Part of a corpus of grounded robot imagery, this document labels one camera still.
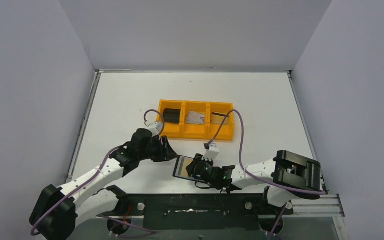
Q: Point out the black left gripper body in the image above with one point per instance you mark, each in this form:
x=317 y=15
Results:
x=160 y=149

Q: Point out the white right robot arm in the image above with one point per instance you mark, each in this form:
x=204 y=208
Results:
x=285 y=177

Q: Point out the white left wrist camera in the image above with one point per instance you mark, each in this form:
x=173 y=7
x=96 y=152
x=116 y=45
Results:
x=155 y=127

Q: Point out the silver patterned card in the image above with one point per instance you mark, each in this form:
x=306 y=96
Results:
x=197 y=118

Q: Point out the aluminium left side rail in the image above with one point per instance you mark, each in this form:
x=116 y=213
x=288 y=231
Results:
x=83 y=125

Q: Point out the gold striped card in holder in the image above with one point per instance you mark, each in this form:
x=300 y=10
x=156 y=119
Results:
x=183 y=163

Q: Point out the black leather card holder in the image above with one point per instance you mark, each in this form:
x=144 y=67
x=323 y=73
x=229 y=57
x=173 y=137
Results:
x=175 y=174

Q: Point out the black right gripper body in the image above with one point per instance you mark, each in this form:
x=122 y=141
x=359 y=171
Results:
x=214 y=183

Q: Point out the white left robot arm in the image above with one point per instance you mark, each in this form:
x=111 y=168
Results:
x=60 y=209

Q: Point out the black wallet in bin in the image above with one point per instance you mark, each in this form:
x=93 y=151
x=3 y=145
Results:
x=171 y=115

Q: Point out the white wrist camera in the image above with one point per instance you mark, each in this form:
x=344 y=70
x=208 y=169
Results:
x=155 y=127
x=211 y=153

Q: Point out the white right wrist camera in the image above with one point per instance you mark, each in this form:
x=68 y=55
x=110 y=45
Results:
x=211 y=153

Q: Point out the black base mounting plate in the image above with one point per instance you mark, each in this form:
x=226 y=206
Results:
x=214 y=211

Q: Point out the yellow three-compartment bin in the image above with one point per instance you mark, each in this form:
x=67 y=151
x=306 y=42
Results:
x=191 y=131

